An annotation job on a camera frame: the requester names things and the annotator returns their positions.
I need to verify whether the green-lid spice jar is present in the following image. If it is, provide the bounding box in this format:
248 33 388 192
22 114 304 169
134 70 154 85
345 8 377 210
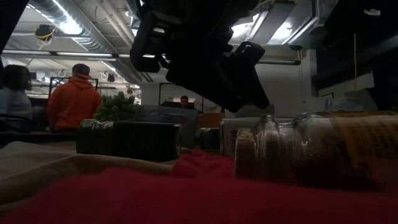
195 127 221 151

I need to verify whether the yellow plastic bin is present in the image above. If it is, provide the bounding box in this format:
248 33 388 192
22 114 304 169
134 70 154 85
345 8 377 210
198 111 225 128

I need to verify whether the ceiling cable reel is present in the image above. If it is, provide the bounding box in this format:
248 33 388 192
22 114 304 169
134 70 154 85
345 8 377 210
33 24 57 42

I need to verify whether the black-framed background rig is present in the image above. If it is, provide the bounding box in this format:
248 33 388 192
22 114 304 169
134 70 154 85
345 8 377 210
158 82 205 110

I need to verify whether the grey transparent plastic bin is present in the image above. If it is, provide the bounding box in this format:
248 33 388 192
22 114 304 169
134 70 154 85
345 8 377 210
136 105 200 149

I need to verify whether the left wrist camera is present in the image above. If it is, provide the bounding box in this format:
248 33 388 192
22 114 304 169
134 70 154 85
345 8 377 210
129 11 165 73

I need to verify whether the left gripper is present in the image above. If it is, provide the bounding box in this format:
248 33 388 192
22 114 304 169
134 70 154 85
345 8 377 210
161 9 271 113

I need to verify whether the red cloth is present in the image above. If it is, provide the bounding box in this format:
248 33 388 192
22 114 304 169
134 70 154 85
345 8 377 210
0 151 398 224

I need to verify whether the cork-stoppered glass spice jar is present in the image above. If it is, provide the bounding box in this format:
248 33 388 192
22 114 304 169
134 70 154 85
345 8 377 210
234 111 398 191

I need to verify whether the green spiky plant ornament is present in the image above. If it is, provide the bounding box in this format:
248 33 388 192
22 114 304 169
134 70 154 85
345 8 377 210
94 91 144 122

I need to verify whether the beige cloth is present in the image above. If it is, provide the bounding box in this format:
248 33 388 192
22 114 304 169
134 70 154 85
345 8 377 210
0 141 178 218

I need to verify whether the pale blue container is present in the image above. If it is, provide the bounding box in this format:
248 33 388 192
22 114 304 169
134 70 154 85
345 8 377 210
325 98 363 113

